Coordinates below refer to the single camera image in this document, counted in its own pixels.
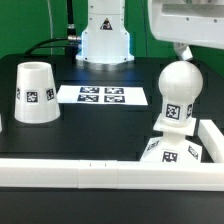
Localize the white lamp bulb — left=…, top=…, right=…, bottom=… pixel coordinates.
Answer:
left=158, top=61, right=203, bottom=128

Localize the white lamp shade cone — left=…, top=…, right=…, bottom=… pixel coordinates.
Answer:
left=14, top=62, right=60, bottom=124

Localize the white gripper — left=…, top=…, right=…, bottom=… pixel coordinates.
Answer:
left=148, top=0, right=224, bottom=61

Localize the white marker sheet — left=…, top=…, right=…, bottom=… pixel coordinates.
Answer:
left=57, top=85, right=147, bottom=106

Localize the white front rail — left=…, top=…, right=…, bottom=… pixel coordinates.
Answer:
left=0, top=158, right=224, bottom=191

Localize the white lamp base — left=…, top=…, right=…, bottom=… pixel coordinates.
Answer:
left=139, top=115, right=204, bottom=164

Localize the white rail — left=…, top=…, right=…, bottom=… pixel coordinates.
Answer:
left=0, top=158, right=224, bottom=191
left=198, top=120, right=224, bottom=164

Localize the white cable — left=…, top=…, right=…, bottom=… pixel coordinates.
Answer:
left=46, top=0, right=54, bottom=56

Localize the white right rail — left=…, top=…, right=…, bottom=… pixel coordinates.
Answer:
left=198, top=120, right=224, bottom=164

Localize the black cable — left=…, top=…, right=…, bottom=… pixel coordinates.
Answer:
left=23, top=0, right=82, bottom=56

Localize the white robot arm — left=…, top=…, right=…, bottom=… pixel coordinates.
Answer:
left=76, top=0, right=224, bottom=70

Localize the white object at left edge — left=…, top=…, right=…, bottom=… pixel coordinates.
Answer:
left=0, top=114, right=2, bottom=133

